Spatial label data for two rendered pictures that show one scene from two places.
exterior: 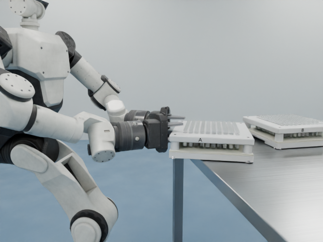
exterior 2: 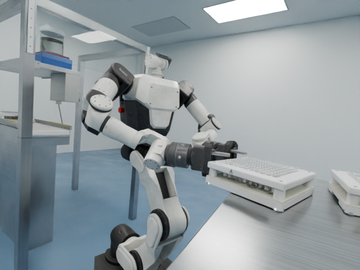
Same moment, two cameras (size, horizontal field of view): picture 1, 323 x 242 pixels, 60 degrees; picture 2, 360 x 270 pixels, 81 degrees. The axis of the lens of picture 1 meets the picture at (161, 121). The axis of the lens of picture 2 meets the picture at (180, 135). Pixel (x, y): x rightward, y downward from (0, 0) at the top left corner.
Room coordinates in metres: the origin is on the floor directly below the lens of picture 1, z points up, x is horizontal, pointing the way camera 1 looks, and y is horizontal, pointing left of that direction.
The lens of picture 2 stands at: (0.21, -0.36, 1.10)
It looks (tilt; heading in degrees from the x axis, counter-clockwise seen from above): 5 degrees down; 38
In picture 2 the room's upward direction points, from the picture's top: 6 degrees clockwise
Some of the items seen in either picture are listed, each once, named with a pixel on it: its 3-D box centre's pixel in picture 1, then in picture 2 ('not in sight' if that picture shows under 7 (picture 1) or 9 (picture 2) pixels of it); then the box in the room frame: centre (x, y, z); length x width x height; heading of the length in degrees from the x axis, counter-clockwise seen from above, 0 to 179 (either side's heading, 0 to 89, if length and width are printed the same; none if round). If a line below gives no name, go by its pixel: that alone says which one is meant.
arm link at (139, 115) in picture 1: (153, 122); (221, 153); (1.02, 0.03, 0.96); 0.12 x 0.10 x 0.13; 72
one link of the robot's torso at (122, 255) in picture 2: not in sight; (140, 255); (1.02, 0.47, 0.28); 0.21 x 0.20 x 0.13; 80
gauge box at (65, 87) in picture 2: not in sight; (64, 88); (0.94, 1.34, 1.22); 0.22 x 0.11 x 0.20; 94
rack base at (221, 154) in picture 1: (210, 145); (259, 184); (0.91, -0.16, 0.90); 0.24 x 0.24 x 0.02; 80
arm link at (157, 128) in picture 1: (146, 134); (194, 157); (0.83, 0.05, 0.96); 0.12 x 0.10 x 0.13; 112
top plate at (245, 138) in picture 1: (210, 131); (261, 170); (0.91, -0.16, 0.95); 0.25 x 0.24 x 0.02; 170
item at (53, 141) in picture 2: not in sight; (14, 128); (0.78, 1.91, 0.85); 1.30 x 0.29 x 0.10; 94
